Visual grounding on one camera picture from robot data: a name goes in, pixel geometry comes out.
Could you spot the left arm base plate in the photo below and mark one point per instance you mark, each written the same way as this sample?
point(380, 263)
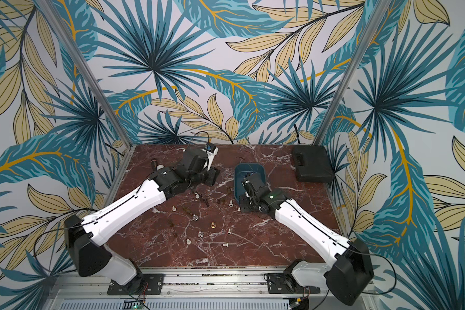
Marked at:
point(148, 284)

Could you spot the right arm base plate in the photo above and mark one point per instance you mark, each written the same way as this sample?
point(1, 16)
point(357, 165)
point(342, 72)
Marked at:
point(279, 283)

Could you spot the black plastic tool case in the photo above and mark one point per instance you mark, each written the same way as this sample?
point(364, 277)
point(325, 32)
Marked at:
point(312, 164)

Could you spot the aluminium frame rail front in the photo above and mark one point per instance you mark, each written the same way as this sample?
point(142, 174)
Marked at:
point(189, 288)

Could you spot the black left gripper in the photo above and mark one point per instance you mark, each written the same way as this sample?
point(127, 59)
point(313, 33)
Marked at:
point(214, 175)

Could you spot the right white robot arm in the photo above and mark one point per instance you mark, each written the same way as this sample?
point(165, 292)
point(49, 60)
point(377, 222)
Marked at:
point(348, 268)

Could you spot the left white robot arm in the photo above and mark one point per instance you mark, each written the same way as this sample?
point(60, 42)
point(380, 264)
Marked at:
point(86, 238)

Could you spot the black orange screwdriver handle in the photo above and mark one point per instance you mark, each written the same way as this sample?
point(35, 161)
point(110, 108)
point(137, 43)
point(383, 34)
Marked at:
point(154, 165)

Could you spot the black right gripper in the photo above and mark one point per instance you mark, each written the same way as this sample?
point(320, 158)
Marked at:
point(246, 199)

